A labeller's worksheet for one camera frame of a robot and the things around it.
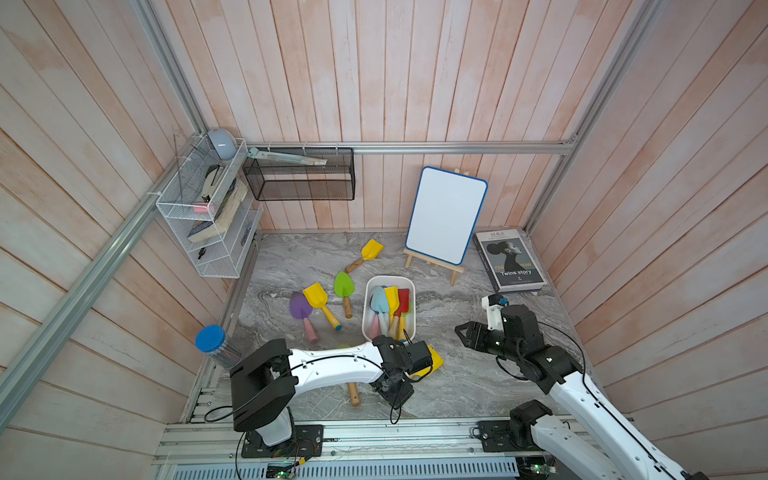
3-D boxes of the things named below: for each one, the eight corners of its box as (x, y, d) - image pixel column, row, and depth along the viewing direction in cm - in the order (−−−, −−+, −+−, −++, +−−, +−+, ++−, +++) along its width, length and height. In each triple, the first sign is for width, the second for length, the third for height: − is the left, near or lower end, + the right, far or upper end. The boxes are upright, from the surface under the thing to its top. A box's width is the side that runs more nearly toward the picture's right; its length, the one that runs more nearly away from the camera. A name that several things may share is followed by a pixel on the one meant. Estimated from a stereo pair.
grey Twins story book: (488, 291, 103) (490, 286, 100) (472, 234, 120) (474, 229, 118) (544, 291, 103) (548, 286, 100) (520, 234, 120) (523, 229, 118)
